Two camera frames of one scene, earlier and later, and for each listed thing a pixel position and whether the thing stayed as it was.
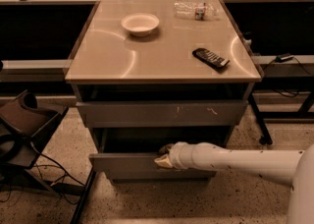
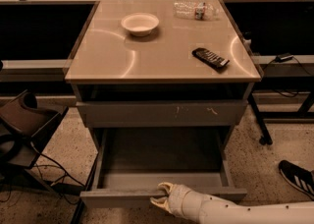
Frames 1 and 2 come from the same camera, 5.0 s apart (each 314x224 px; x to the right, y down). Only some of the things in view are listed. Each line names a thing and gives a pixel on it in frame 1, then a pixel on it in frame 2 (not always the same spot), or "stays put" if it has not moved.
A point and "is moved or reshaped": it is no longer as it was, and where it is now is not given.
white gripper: x=179 y=155 to x=179 y=198
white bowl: x=139 y=24 stays put
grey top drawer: x=161 y=113 stays put
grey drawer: x=130 y=152 is moved or reshaped
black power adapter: x=284 y=57 stays put
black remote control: x=211 y=58 stays put
